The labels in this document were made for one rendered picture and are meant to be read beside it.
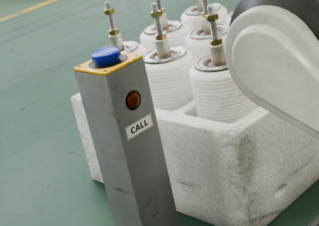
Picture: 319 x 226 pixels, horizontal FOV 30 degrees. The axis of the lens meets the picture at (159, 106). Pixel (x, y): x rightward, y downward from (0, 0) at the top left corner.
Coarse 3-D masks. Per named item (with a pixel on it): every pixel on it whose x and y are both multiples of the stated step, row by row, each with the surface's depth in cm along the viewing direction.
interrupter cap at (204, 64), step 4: (204, 56) 93; (208, 56) 93; (200, 60) 92; (204, 60) 92; (208, 60) 92; (196, 64) 91; (200, 64) 91; (204, 64) 90; (208, 64) 91; (224, 64) 89; (196, 68) 89; (200, 68) 88; (204, 68) 88; (208, 68) 88; (212, 68) 88; (216, 68) 87; (220, 68) 87; (224, 68) 87
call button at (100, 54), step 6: (102, 48) 81; (108, 48) 80; (114, 48) 80; (96, 54) 79; (102, 54) 79; (108, 54) 78; (114, 54) 79; (120, 54) 80; (96, 60) 79; (102, 60) 78; (108, 60) 78; (114, 60) 79
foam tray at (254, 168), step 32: (160, 128) 94; (192, 128) 89; (224, 128) 86; (256, 128) 86; (288, 128) 92; (96, 160) 113; (192, 160) 92; (224, 160) 87; (256, 160) 88; (288, 160) 94; (192, 192) 96; (224, 192) 90; (256, 192) 89; (288, 192) 95; (224, 224) 93; (256, 224) 90
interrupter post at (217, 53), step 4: (212, 48) 89; (216, 48) 88; (220, 48) 88; (224, 48) 89; (212, 52) 89; (216, 52) 89; (220, 52) 89; (224, 52) 89; (212, 56) 89; (216, 56) 89; (220, 56) 89; (224, 56) 89; (212, 60) 90; (216, 60) 89; (220, 60) 89; (224, 60) 89; (212, 64) 90; (216, 64) 89; (220, 64) 89
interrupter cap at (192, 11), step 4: (208, 4) 123; (212, 4) 122; (216, 4) 122; (220, 4) 121; (188, 8) 123; (192, 8) 123; (196, 8) 123; (216, 8) 119; (220, 8) 119; (188, 12) 120; (192, 12) 120; (196, 12) 119; (200, 12) 118
